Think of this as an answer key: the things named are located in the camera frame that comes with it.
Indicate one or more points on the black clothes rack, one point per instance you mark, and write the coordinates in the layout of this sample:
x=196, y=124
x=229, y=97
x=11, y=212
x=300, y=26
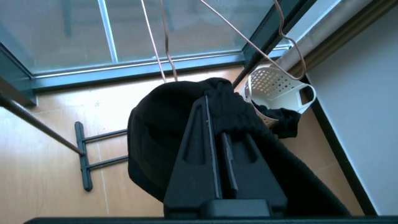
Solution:
x=82, y=155

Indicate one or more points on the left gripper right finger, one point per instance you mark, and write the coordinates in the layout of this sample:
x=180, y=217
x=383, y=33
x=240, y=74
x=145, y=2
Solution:
x=255, y=186

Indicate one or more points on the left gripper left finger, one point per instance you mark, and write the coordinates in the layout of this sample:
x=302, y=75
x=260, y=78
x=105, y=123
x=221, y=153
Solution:
x=189, y=186

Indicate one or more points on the black garment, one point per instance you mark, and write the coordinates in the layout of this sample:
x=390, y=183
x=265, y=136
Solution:
x=155, y=130

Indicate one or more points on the window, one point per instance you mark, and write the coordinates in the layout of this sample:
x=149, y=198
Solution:
x=62, y=31

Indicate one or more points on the white laundry basket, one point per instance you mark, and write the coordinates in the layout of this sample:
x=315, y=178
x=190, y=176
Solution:
x=280, y=93

